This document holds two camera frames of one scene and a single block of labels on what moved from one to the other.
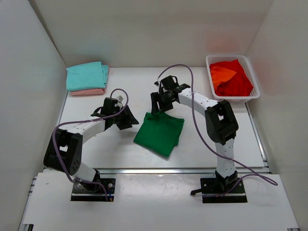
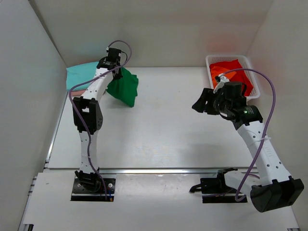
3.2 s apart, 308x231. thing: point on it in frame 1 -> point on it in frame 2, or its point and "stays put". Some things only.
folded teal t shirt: x=87 y=76 stays put
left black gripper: x=129 y=119 -> x=118 y=76
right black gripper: x=155 y=97 -> x=200 y=106
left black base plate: x=85 y=192 stays put
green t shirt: x=160 y=132 -> x=124 y=89
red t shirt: x=239 y=84 stays put
